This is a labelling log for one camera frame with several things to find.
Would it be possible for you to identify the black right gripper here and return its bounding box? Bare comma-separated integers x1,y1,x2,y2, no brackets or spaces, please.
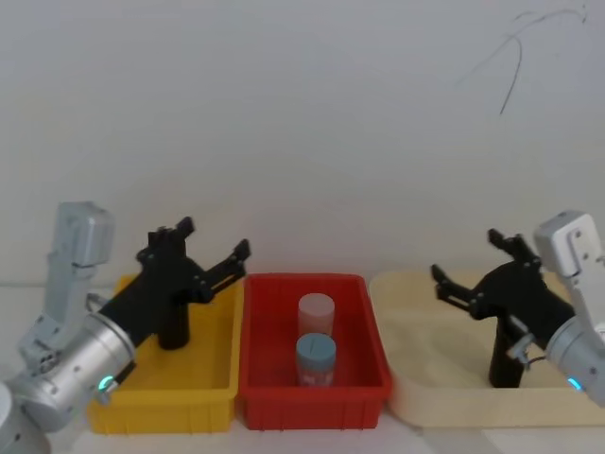
429,228,577,390

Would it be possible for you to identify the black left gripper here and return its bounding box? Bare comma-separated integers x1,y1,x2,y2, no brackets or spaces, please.
97,217,251,352

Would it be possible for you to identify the cream plastic tray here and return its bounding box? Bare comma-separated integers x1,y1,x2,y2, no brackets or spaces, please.
368,269,605,429

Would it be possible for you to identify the red plastic bin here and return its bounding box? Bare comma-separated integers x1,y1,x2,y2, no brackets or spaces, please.
238,272,394,432

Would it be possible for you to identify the yellow plastic bin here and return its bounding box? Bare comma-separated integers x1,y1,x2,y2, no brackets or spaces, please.
86,273,245,436

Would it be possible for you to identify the translucent pale pink cylinder container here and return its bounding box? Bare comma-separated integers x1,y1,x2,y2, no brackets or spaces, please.
298,293,337,340

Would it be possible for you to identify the blue lidded cylinder container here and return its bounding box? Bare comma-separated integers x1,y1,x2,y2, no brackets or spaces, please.
295,333,337,388

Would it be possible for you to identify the thin dark gripper cable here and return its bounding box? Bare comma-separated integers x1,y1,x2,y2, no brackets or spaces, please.
507,317,550,368

